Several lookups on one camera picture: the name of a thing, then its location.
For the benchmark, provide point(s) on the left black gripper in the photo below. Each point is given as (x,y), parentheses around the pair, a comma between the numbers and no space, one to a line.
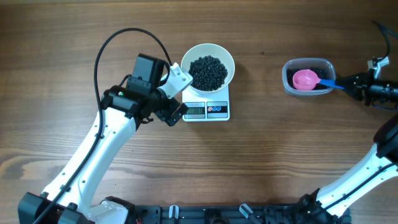
(164,114)

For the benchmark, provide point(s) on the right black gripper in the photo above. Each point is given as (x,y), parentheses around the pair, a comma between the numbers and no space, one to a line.
(363,86)

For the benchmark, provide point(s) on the pink scoop blue handle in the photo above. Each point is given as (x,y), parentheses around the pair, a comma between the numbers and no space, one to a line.
(307,80)

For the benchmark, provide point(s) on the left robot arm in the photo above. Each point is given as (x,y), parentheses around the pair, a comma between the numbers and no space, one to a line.
(150,89)

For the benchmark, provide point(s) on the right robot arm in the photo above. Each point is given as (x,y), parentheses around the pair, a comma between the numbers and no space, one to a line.
(329,203)

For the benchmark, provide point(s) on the white digital kitchen scale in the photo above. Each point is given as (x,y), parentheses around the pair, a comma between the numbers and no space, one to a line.
(205,108)

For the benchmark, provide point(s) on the black beans in bowl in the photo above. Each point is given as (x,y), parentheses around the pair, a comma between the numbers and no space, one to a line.
(208,73)

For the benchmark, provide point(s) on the white bowl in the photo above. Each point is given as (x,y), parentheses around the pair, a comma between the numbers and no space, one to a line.
(215,51)

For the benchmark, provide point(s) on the black beans in container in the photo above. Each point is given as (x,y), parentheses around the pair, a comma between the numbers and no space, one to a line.
(322,73)

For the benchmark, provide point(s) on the clear plastic bean container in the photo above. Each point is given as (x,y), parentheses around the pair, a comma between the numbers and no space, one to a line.
(301,63)

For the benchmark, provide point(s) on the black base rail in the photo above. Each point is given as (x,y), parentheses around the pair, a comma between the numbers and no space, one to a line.
(214,214)

